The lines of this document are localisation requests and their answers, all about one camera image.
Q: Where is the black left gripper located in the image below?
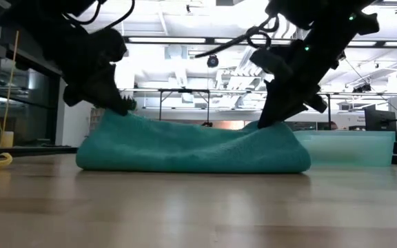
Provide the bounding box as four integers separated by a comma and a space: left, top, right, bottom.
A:
43, 30, 130, 116

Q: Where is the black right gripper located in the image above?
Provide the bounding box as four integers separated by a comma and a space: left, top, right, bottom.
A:
257, 34, 344, 129

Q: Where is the teal microfiber towel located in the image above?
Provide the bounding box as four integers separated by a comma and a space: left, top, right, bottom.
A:
76, 109, 312, 174

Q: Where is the translucent teal plastic bin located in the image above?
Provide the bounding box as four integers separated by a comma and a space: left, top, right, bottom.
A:
293, 130, 396, 168

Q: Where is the black ceiling spotlight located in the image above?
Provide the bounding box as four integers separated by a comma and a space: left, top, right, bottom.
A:
352, 83, 373, 94
206, 54, 220, 69

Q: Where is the cream cylinder cup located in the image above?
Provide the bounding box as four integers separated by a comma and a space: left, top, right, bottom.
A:
0, 130, 14, 148

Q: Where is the black computer monitor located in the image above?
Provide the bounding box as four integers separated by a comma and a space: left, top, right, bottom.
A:
363, 109, 397, 132

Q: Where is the ceiling track fixture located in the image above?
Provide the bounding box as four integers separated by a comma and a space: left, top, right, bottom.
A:
370, 0, 397, 15

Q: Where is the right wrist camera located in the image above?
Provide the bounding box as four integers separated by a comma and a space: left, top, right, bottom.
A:
250, 48, 294, 82

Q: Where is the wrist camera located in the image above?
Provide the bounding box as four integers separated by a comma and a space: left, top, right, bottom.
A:
250, 48, 294, 82
93, 27, 129, 65

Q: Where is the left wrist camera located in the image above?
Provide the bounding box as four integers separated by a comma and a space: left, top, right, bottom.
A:
93, 27, 129, 65

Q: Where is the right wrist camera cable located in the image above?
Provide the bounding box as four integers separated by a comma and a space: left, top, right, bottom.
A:
194, 15, 281, 59

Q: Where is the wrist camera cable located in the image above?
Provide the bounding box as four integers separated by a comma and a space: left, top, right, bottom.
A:
194, 15, 281, 59
62, 0, 136, 30

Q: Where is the orange extension cable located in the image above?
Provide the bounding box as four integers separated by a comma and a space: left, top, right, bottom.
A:
0, 0, 23, 138

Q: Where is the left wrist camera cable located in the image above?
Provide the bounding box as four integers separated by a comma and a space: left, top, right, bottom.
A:
62, 0, 136, 30

